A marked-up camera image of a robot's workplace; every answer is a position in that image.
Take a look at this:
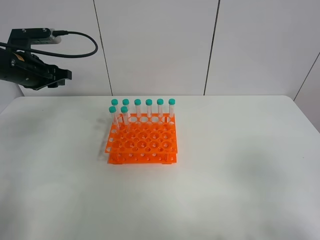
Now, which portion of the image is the second row tube left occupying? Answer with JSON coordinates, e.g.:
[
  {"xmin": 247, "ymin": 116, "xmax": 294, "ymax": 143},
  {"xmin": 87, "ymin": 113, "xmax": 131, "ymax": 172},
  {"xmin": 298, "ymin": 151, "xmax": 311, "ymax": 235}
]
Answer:
[{"xmin": 108, "ymin": 106, "xmax": 120, "ymax": 131}]

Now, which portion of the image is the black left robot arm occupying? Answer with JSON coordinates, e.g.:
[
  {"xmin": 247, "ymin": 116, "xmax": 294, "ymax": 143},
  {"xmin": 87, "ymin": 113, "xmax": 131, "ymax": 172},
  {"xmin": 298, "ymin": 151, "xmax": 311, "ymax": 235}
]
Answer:
[{"xmin": 0, "ymin": 28, "xmax": 72, "ymax": 91}]

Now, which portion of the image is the green-capped test tube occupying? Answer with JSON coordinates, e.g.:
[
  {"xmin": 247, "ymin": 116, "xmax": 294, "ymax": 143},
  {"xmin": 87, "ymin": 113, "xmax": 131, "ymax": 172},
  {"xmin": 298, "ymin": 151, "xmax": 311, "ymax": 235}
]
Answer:
[{"xmin": 120, "ymin": 106, "xmax": 130, "ymax": 131}]

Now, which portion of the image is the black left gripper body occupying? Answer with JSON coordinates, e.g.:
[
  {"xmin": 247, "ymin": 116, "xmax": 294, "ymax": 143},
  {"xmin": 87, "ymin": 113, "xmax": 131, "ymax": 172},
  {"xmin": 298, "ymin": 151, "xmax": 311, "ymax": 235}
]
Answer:
[{"xmin": 7, "ymin": 28, "xmax": 53, "ymax": 90}]

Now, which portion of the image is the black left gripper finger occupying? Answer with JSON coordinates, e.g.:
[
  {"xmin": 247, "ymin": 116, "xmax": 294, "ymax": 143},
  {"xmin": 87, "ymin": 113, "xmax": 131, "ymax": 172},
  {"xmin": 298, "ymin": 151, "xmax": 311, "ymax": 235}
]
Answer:
[{"xmin": 47, "ymin": 65, "xmax": 72, "ymax": 88}]

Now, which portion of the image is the rear row tube far right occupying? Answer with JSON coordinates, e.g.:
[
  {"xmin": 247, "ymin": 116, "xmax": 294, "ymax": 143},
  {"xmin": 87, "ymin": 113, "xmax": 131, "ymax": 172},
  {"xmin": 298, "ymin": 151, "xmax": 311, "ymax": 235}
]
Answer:
[{"xmin": 168, "ymin": 98, "xmax": 176, "ymax": 118}]

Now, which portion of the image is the orange plastic test tube rack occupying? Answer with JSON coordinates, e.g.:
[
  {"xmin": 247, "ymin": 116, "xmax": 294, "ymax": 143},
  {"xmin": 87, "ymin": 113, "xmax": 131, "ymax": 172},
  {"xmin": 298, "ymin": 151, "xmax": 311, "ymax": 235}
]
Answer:
[{"xmin": 104, "ymin": 113, "xmax": 178, "ymax": 165}]

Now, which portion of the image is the rear row tube far left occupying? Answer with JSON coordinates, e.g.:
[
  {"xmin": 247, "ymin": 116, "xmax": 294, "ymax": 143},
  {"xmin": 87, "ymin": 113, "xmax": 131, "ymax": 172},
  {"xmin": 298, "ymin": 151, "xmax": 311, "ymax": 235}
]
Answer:
[{"xmin": 111, "ymin": 98, "xmax": 120, "ymax": 117}]

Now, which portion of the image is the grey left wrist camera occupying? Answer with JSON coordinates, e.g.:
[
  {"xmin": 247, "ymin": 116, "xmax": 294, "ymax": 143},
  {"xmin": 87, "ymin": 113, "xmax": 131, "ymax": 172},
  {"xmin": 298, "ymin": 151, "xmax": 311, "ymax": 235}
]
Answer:
[{"xmin": 31, "ymin": 28, "xmax": 62, "ymax": 45}]

